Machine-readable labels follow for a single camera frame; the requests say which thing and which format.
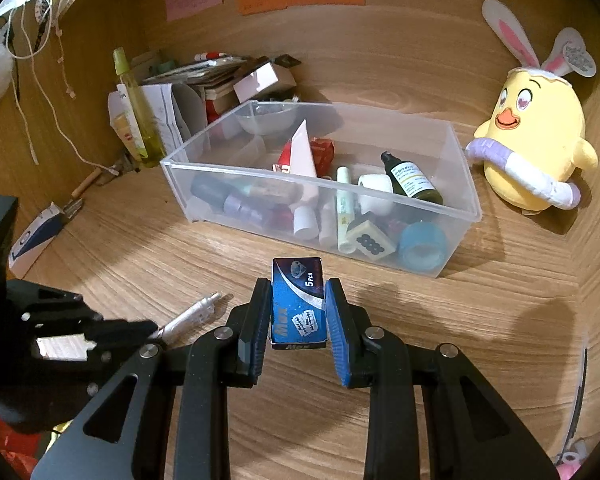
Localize red cloth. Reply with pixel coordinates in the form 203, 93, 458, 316
0, 397, 41, 476

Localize yellow chick plush toy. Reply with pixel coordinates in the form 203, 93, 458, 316
465, 0, 599, 212

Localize wooden stick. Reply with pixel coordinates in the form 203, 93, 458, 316
71, 166, 103, 198

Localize red small boxes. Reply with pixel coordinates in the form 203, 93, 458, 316
205, 87, 236, 123

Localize white blue paper box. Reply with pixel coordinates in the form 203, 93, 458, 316
7, 202, 66, 278

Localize stack of books and papers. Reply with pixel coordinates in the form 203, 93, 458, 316
130, 50, 251, 91

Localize clear plastic bin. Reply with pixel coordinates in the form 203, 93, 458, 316
159, 100, 482, 278

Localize red gold ribbon packet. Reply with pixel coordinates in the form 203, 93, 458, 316
280, 119, 321, 179

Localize pink fluffy toy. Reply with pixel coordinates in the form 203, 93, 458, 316
555, 452, 588, 478

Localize yellow-green spray bottle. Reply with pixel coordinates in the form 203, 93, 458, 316
112, 47, 167, 163

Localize teal tape roll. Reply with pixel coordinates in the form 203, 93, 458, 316
399, 222, 448, 271

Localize dark green dropper bottle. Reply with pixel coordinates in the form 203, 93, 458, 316
380, 151, 445, 206

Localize clear plastic bowl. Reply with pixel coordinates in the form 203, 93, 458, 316
236, 102, 297, 136

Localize light green tube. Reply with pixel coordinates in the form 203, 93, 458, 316
336, 166, 356, 253

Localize white lip balm tube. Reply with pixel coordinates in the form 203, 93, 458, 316
319, 200, 338, 247

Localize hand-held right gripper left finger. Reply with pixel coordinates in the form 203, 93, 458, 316
30, 276, 273, 480

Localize small white open box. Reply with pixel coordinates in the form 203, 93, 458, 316
232, 60, 298, 106

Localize purple nail polish bottle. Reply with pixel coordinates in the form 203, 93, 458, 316
190, 175, 283, 226

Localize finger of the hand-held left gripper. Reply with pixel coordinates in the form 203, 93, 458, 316
86, 318, 161, 362

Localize hanging woven charm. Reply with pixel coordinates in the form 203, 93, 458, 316
32, 0, 53, 51

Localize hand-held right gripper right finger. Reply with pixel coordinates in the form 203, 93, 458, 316
324, 277, 553, 480

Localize blue razor blade box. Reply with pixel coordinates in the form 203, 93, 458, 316
269, 256, 329, 351

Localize white black-dotted mahjong tile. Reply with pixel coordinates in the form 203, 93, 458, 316
346, 214, 398, 261

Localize white paper carton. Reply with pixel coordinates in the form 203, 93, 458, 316
107, 82, 206, 156

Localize thin black rod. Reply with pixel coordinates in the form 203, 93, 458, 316
562, 347, 588, 456

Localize white cord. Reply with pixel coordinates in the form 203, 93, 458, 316
10, 0, 121, 176

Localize slim silver pen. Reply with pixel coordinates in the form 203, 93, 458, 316
156, 292, 234, 347

